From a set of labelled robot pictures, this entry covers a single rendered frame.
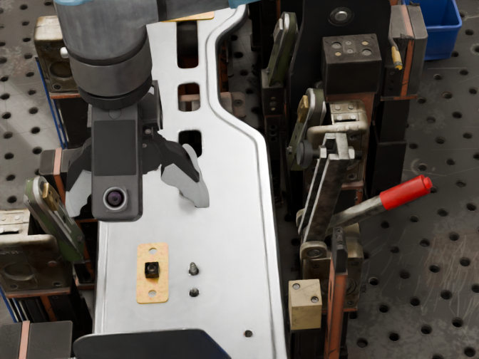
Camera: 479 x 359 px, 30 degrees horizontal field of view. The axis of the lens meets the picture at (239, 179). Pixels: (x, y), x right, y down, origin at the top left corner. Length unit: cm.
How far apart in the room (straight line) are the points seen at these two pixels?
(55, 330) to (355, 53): 50
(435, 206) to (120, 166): 79
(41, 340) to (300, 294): 31
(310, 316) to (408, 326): 42
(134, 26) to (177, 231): 39
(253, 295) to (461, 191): 59
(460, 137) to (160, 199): 67
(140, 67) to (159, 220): 35
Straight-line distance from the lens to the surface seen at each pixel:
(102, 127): 85
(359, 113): 114
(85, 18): 76
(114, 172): 84
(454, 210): 152
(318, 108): 110
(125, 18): 77
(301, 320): 100
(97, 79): 81
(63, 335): 108
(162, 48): 133
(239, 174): 116
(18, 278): 116
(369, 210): 99
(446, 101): 168
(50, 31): 132
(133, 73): 81
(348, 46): 115
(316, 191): 98
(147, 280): 107
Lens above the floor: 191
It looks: 52 degrees down
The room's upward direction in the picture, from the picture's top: 4 degrees counter-clockwise
